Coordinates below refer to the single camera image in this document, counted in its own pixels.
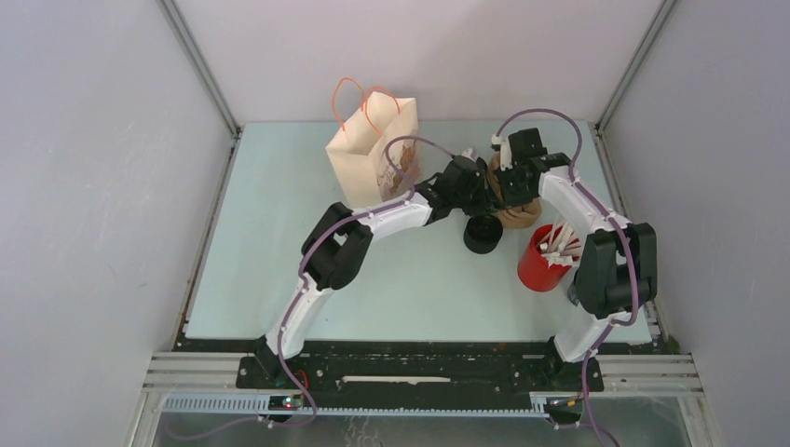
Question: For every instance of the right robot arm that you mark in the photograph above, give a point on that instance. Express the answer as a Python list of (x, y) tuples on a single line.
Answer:
[(617, 270)]

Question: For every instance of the aluminium frame rail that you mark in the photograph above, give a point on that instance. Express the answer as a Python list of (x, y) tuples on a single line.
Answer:
[(191, 49)]

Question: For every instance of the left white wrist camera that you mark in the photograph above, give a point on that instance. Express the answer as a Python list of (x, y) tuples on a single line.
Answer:
[(470, 153)]

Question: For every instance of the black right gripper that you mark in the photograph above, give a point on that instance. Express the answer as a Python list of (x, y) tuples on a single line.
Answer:
[(508, 196)]

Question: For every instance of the paper bag orange handles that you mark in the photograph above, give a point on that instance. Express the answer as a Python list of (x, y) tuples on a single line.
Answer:
[(367, 173)]

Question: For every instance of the red straw holder cup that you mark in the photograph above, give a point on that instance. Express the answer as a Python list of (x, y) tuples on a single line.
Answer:
[(534, 270)]

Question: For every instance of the brown pulp cup carrier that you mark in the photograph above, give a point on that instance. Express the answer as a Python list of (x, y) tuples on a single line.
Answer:
[(519, 217)]

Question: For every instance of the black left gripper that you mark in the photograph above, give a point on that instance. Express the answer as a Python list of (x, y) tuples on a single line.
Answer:
[(483, 201)]

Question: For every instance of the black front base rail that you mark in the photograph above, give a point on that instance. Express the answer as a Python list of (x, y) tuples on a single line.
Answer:
[(407, 376)]

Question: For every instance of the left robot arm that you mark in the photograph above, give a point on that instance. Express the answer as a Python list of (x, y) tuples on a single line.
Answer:
[(333, 253)]

